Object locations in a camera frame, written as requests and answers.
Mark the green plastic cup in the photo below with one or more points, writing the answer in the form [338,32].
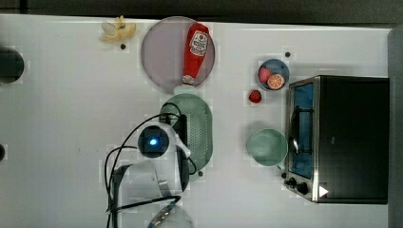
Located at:
[268,147]

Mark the black round object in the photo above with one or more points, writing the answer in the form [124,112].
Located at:
[12,65]

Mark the yellow plush banana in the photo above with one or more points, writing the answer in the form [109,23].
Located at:
[118,31]

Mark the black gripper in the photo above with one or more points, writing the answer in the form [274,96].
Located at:
[177,152]

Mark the silver toaster oven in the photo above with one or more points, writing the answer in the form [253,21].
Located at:
[338,133]

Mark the orange slice toy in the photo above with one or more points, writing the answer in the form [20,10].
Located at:
[276,81]

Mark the red toy strawberry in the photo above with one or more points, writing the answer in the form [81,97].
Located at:
[255,96]

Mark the pink toy fruit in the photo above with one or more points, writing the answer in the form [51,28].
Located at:
[264,74]

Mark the green plastic strainer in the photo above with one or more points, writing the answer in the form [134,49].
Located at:
[187,101]

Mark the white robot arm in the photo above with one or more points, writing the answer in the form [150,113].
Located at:
[162,172]

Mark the grey round plate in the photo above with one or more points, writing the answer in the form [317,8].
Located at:
[163,49]

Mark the blue small bowl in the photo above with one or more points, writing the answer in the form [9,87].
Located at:
[277,67]

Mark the red plush ketchup bottle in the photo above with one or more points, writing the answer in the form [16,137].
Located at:
[194,52]

